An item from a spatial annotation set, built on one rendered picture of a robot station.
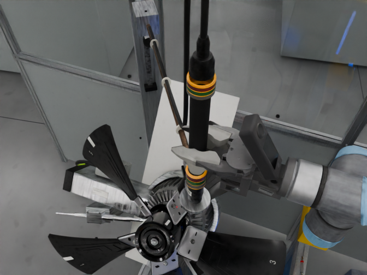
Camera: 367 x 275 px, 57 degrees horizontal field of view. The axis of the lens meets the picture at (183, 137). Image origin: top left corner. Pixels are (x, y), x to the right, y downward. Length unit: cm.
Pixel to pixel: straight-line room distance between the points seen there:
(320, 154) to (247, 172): 108
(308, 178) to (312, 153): 106
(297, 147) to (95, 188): 92
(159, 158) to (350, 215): 74
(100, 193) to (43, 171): 158
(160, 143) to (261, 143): 69
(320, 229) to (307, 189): 12
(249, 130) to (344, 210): 21
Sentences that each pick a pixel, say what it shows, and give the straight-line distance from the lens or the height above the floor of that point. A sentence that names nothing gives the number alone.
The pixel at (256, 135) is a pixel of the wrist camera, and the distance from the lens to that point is 53.
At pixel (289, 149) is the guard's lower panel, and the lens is 166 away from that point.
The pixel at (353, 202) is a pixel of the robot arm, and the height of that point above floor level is 165.
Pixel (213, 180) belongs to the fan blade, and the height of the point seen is 136.
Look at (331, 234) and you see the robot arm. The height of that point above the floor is 154.
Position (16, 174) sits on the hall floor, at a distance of 282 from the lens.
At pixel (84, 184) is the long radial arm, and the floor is 112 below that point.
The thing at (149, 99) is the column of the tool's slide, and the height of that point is 110.
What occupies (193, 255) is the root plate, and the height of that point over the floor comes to 119.
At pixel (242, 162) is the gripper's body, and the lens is 59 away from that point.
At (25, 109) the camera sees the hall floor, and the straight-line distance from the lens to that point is 325.
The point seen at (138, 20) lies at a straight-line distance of 110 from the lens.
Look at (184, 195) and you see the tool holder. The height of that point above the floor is 145.
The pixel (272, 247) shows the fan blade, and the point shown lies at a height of 119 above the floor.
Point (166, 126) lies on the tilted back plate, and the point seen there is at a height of 124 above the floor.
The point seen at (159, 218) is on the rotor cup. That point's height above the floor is 125.
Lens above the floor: 213
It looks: 51 degrees down
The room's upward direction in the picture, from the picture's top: straight up
